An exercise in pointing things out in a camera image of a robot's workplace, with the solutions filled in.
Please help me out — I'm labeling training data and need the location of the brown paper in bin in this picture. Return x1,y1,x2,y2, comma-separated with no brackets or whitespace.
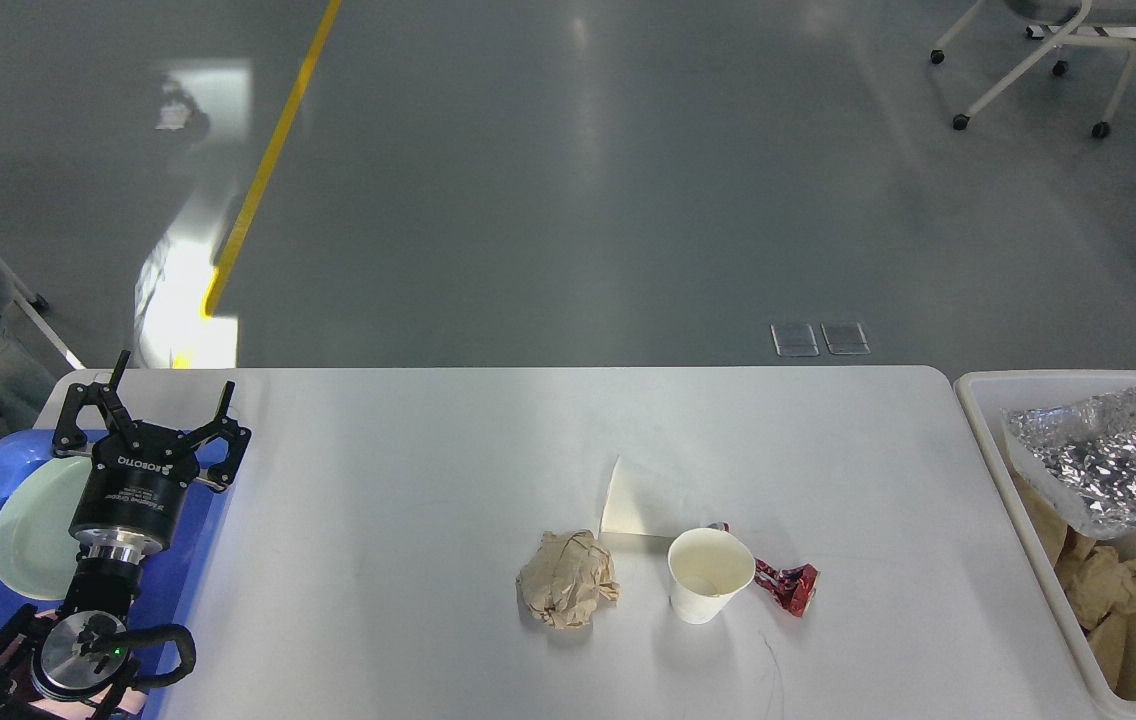
1011,471,1097,569

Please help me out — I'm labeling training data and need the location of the brown paper ball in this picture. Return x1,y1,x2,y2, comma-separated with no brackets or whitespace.
516,529,620,630

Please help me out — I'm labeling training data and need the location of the white office chair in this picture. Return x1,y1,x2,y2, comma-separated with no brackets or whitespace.
949,1,1136,139

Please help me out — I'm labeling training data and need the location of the red snack wrapper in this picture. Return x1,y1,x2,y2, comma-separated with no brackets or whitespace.
705,524,820,618

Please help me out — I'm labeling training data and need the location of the brown paper bag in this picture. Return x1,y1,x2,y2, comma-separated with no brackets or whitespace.
1086,612,1129,692

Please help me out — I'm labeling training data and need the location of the white chair base left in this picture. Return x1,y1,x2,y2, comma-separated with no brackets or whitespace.
0,256,85,370

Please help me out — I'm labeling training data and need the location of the beige plastic bin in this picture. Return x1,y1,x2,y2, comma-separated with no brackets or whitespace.
955,370,1136,717

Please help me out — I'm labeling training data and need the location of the floor socket cover right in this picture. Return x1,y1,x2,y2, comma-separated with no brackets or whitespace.
821,323,871,355

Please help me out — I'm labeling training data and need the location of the floor socket cover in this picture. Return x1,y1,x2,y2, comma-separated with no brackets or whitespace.
770,323,821,357
821,323,871,355

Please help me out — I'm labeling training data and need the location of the white paper cup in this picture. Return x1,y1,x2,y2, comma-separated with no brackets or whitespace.
599,457,716,538
667,527,755,625

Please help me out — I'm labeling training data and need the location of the light green plate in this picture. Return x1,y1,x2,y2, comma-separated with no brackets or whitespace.
0,457,91,601

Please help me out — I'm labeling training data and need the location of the flattened white paper cup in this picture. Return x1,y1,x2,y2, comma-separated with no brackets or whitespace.
599,457,716,538

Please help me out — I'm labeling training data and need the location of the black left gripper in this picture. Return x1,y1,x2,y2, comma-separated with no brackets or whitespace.
51,351,253,556

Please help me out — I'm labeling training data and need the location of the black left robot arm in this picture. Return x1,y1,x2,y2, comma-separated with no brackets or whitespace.
0,351,252,719

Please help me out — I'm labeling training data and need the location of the aluminium foil sheet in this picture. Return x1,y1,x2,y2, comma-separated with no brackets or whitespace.
1002,384,1136,541

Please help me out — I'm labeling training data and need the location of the floor socket cover left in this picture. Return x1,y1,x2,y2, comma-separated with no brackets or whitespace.
770,323,821,357

